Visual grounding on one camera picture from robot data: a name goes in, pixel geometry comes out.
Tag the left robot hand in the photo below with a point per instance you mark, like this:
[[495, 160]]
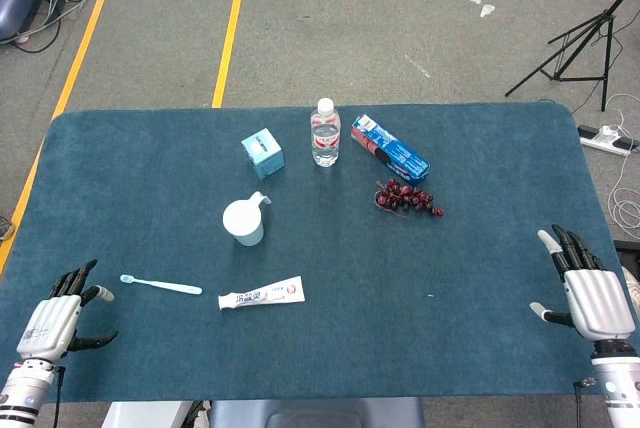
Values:
[[47, 323]]

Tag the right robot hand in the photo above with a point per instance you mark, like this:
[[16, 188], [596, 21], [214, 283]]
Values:
[[597, 303]]

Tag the light blue toothbrush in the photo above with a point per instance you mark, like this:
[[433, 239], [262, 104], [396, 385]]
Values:
[[165, 286]]

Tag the white toothpaste tube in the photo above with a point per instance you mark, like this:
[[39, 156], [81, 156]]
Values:
[[270, 293]]

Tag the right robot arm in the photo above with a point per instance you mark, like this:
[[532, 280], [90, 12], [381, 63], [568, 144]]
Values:
[[620, 388]]

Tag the white power strip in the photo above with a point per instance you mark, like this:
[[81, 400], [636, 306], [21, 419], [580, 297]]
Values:
[[600, 142]]

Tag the red grape bunch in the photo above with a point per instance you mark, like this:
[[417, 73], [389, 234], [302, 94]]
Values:
[[400, 195]]

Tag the blue table mat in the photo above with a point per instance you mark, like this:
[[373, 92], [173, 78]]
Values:
[[350, 273]]

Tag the blue cookie box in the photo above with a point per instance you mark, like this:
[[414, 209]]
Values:
[[395, 153]]

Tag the long yellow floor tape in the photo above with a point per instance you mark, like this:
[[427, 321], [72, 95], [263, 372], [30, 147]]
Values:
[[75, 68]]

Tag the grey blue robot torso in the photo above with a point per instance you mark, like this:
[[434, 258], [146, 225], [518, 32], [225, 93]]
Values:
[[300, 413]]

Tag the small light blue box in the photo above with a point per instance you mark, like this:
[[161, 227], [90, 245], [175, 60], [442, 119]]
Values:
[[265, 158]]

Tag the black tripod stand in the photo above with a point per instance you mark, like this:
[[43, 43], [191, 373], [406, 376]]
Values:
[[608, 18]]

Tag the small crumpled paper scrap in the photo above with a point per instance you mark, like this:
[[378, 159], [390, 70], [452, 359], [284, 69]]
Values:
[[486, 10]]

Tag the clear water bottle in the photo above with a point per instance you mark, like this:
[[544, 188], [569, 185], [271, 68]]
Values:
[[325, 143]]

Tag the short yellow floor tape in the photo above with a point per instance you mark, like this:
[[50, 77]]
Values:
[[226, 53]]

